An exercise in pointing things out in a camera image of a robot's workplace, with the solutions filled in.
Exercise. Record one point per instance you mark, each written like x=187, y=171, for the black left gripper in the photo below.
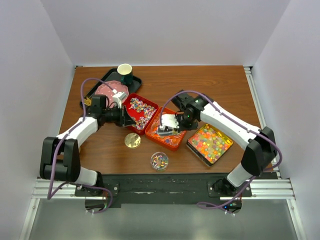
x=128, y=121

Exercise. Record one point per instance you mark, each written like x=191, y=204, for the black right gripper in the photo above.
x=182, y=128

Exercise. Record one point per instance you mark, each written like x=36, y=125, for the red box of swirl candies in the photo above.
x=141, y=110

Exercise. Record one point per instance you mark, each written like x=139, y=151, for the gold jar lid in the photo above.
x=132, y=140

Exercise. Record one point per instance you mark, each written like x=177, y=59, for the orange box of candies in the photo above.
x=171, y=142

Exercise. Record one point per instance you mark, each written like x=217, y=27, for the silver metal scoop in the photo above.
x=167, y=131

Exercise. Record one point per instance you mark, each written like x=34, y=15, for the tin of star candies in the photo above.
x=209, y=144

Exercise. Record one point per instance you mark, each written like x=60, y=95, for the clear glass jar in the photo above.
x=159, y=161

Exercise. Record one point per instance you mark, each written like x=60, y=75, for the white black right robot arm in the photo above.
x=259, y=144

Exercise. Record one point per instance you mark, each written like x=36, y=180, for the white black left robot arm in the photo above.
x=60, y=157

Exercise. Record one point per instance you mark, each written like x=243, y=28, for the pink polka dot plate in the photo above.
x=116, y=85

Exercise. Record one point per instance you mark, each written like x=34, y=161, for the gold cutlery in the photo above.
x=87, y=101

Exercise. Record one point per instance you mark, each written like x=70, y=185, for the black serving tray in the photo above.
x=111, y=75

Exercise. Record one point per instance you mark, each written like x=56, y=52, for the dark green mug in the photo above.
x=125, y=71

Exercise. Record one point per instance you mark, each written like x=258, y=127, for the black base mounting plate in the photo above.
x=163, y=188

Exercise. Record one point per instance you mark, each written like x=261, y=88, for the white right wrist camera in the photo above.
x=169, y=121

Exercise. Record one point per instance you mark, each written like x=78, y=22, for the aluminium frame rail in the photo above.
x=260, y=189

